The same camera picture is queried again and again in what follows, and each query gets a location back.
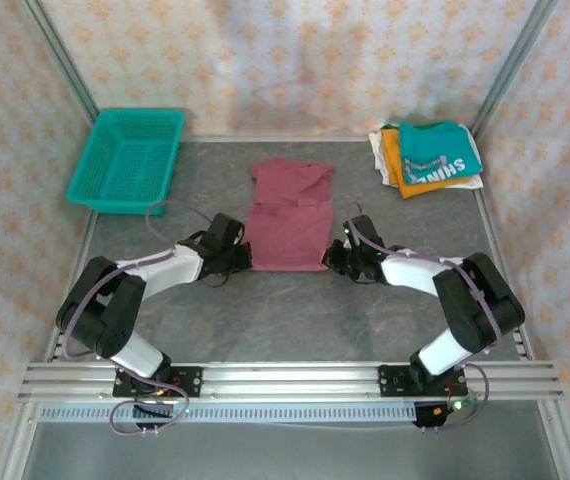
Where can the white folded t-shirt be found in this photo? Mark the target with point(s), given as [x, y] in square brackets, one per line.
[376, 150]

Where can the aluminium table edge rail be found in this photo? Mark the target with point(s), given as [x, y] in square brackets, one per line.
[290, 138]

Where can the teal plastic basket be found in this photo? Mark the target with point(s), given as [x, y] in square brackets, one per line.
[125, 160]

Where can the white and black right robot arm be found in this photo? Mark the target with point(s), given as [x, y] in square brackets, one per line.
[410, 270]

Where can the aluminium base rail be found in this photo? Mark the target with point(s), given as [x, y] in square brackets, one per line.
[290, 380]

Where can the teal printed folded t-shirt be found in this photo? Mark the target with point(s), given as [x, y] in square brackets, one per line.
[435, 145]

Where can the aluminium frame post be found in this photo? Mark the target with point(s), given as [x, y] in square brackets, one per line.
[60, 55]
[512, 60]

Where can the green folded t-shirt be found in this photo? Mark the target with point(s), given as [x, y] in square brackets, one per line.
[390, 126]

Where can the black electronics mount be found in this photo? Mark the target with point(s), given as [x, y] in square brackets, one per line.
[430, 417]
[150, 411]

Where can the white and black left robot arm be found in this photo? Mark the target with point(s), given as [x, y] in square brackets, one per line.
[165, 265]

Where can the maroon t-shirt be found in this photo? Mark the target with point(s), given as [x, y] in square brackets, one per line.
[290, 230]

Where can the aluminium frame leg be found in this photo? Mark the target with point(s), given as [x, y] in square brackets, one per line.
[15, 445]
[567, 450]

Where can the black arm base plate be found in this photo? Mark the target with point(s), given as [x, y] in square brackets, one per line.
[190, 382]
[390, 382]

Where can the orange folded t-shirt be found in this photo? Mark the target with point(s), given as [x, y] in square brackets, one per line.
[391, 155]

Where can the aluminium table side rail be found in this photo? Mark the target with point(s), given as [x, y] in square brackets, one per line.
[490, 220]
[82, 240]

